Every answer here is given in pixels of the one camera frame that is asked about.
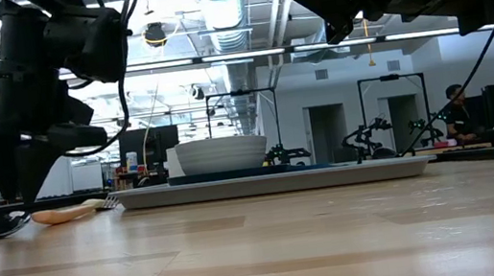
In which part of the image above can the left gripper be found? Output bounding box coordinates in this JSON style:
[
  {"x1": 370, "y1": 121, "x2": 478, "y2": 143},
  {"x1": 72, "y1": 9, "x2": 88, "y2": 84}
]
[{"x1": 0, "y1": 70, "x2": 116, "y2": 210}]

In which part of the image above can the orange handled utensil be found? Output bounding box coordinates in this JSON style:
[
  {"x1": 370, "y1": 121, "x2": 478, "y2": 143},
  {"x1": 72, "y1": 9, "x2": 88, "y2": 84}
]
[{"x1": 30, "y1": 202, "x2": 98, "y2": 230}]

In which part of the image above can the white handled soup mug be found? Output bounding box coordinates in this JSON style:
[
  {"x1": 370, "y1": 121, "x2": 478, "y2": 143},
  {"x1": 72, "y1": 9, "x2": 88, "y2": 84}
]
[{"x1": 174, "y1": 129, "x2": 272, "y2": 179}]

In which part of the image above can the dark teal plate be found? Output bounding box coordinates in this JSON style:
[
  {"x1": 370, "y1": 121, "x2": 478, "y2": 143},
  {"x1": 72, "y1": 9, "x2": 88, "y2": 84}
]
[{"x1": 167, "y1": 158, "x2": 304, "y2": 191}]

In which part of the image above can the grey plastic tray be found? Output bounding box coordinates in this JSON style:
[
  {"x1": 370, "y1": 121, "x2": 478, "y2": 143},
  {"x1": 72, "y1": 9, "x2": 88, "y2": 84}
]
[{"x1": 111, "y1": 145, "x2": 440, "y2": 220}]

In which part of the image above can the white wipes canister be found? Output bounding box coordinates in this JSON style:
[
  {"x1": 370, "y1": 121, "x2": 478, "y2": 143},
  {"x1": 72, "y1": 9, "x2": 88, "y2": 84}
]
[{"x1": 124, "y1": 150, "x2": 141, "y2": 175}]

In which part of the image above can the black monitor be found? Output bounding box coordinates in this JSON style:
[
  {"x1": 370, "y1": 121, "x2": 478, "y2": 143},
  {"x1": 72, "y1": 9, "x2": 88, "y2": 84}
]
[{"x1": 115, "y1": 123, "x2": 186, "y2": 189}]

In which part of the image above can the person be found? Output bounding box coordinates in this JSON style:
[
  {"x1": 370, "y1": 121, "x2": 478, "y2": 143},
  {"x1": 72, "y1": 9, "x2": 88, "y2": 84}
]
[{"x1": 437, "y1": 81, "x2": 479, "y2": 147}]

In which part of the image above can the silver ventilation duct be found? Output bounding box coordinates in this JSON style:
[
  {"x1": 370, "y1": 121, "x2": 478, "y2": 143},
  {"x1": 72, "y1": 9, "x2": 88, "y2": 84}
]
[{"x1": 196, "y1": 0, "x2": 268, "y2": 139}]

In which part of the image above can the black gantry frame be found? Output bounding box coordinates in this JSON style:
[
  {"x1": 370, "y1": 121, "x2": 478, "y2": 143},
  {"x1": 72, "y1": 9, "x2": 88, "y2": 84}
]
[
  {"x1": 203, "y1": 85, "x2": 286, "y2": 173},
  {"x1": 356, "y1": 69, "x2": 435, "y2": 157}
]

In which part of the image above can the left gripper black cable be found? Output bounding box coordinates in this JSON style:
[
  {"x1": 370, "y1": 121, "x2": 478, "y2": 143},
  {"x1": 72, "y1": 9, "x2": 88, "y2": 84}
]
[{"x1": 41, "y1": 0, "x2": 162, "y2": 161}]

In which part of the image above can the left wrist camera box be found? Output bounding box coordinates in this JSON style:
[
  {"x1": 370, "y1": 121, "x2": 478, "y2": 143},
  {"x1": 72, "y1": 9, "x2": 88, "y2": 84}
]
[{"x1": 39, "y1": 0, "x2": 139, "y2": 93}]

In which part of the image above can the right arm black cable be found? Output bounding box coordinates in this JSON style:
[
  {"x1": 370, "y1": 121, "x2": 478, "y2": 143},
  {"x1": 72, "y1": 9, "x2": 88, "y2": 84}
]
[{"x1": 382, "y1": 23, "x2": 494, "y2": 159}]

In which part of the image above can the ceiling cable reel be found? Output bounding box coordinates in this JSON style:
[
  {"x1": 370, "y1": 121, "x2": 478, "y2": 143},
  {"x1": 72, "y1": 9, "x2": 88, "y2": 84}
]
[{"x1": 142, "y1": 20, "x2": 170, "y2": 50}]

